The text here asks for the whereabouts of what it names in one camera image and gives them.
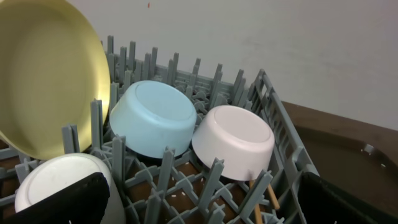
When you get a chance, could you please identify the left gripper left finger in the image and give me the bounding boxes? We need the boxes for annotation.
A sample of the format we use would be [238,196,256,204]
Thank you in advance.
[3,172,110,224]

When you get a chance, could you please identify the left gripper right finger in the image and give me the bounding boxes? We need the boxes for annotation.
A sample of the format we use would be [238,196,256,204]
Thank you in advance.
[298,172,397,224]

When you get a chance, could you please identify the white cup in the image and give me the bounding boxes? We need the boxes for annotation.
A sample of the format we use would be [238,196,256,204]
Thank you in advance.
[14,153,126,224]

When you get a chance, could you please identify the wooden chopstick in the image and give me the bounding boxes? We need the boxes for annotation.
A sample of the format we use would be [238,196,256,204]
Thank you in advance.
[267,184,280,210]
[249,180,263,224]

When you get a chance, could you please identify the pink white bowl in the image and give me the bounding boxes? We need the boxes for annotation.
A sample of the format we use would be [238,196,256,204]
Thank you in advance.
[192,105,275,181]

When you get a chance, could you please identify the light blue bowl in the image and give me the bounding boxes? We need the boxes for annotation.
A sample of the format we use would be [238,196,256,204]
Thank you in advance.
[109,80,197,159]

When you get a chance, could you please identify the yellow round plate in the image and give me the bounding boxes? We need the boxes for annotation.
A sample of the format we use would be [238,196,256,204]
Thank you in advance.
[1,0,111,160]

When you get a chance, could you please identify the dark brown serving tray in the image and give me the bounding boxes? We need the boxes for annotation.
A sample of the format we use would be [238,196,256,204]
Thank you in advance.
[284,102,397,218]

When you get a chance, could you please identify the grey plastic dish rack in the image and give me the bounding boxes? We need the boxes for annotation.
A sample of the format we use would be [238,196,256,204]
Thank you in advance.
[0,34,321,224]

